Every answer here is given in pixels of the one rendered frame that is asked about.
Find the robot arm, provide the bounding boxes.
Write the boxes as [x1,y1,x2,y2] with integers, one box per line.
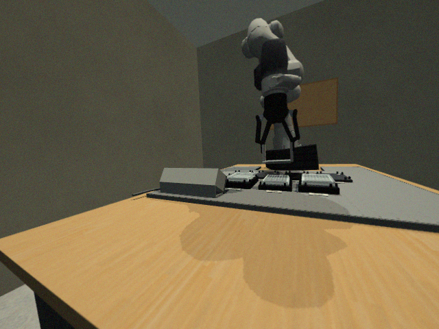
[241,19,304,150]

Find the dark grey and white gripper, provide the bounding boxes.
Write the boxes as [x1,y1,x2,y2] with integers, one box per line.
[255,93,300,162]

